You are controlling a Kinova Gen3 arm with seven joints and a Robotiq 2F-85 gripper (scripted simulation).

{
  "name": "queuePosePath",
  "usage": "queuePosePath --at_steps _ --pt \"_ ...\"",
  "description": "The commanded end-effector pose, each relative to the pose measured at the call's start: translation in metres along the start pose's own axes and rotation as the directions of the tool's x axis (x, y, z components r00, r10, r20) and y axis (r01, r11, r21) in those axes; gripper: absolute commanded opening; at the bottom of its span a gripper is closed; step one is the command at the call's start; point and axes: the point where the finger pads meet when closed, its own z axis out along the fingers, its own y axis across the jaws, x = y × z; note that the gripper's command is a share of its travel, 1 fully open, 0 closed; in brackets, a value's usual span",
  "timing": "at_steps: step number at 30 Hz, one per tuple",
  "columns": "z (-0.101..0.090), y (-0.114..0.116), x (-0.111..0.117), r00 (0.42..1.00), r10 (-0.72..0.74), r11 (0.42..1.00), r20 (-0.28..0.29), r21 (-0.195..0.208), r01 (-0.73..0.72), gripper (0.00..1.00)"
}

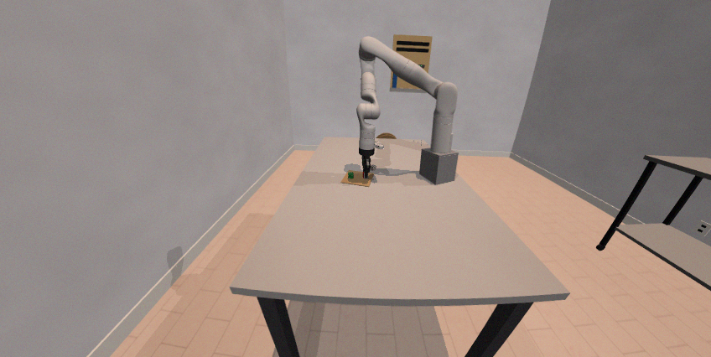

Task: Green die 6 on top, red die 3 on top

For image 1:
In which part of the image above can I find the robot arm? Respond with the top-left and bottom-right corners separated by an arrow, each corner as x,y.
356,36 -> 458,153

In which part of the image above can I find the tan flat mat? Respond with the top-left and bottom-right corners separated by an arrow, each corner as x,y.
341,170 -> 374,187

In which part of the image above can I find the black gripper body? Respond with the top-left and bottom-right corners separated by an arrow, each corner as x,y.
359,148 -> 375,165

